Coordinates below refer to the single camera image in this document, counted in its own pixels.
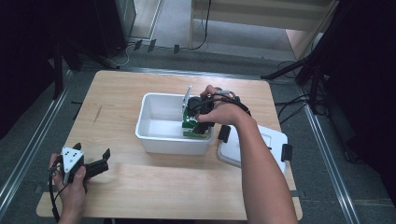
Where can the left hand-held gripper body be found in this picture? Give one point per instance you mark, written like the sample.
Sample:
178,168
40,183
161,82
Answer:
71,161

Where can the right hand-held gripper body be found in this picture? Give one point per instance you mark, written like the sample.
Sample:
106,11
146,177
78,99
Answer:
200,105

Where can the green cardboard box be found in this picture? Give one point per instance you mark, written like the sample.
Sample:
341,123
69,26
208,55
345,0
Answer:
187,119

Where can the white lid with black latches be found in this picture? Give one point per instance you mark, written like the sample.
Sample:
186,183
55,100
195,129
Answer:
230,152

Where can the white plastic storage box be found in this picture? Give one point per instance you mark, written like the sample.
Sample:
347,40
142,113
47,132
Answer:
158,124

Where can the person's right hand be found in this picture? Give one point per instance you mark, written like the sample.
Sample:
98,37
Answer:
227,113

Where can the person's left hand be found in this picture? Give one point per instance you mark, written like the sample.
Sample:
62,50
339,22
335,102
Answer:
73,197

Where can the black tape strip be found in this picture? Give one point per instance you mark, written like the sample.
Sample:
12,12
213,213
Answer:
176,48
152,45
138,44

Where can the black metal stand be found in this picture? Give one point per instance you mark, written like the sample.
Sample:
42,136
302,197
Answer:
58,74

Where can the light wooden shelf unit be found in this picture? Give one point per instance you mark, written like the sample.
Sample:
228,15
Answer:
264,12

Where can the black tripod stand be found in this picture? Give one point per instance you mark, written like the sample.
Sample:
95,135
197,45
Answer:
311,67

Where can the dark cabinet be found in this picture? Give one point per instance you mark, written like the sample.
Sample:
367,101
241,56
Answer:
115,25

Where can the metal floor rail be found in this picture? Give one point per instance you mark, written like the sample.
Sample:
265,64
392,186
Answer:
31,149
330,161

